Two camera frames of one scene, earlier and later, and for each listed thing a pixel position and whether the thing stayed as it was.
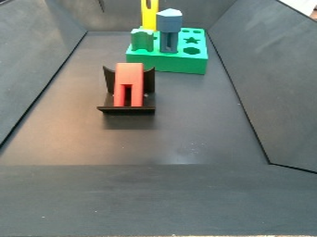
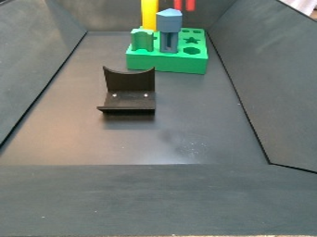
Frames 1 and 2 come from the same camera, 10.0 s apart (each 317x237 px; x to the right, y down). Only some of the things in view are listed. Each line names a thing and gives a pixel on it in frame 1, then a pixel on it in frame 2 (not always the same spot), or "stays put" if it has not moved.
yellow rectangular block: x=148 y=15 stays put
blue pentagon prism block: x=168 y=23 stays put
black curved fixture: x=148 y=102 stays put
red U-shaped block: x=128 y=75 -> x=191 y=5
